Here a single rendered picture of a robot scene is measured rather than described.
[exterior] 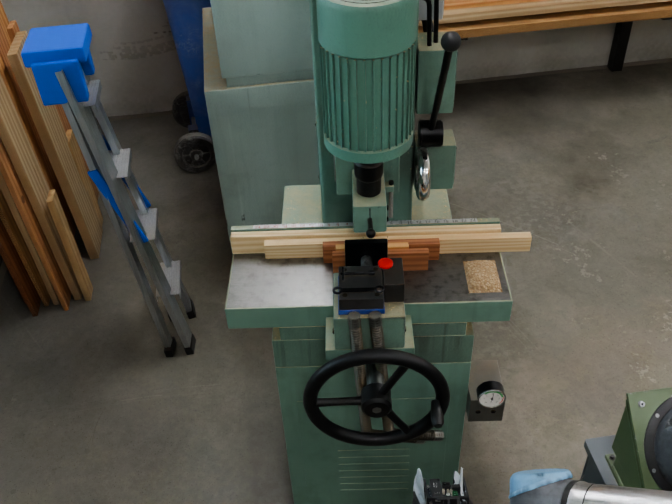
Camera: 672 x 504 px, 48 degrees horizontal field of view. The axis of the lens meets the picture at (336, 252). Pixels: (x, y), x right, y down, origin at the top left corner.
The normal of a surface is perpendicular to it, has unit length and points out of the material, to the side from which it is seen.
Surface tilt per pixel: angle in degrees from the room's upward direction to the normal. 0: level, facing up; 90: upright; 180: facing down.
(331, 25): 90
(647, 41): 90
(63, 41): 0
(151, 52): 90
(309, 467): 90
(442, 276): 0
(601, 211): 0
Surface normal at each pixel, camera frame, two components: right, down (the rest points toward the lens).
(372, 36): 0.07, 0.65
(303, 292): -0.04, -0.76
